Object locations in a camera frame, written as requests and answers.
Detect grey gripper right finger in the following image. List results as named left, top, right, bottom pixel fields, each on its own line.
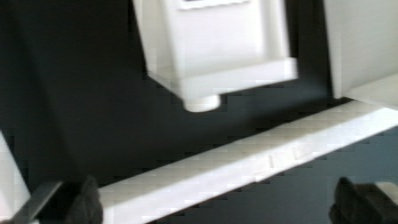
left=329, top=178, right=398, bottom=224

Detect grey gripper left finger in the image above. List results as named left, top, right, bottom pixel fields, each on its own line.
left=8, top=177, right=104, bottom=224

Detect white drawer with knob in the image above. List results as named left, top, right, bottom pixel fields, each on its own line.
left=132, top=0, right=299, bottom=112

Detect large white drawer housing box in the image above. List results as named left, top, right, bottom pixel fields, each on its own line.
left=324, top=0, right=398, bottom=110

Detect white right barrier rail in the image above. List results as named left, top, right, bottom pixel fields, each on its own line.
left=0, top=133, right=31, bottom=221

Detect white barrier rail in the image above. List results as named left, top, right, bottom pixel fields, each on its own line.
left=0, top=133, right=31, bottom=221
left=100, top=101, right=398, bottom=224

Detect white front barrier rail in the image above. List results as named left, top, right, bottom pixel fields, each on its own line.
left=100, top=101, right=398, bottom=224

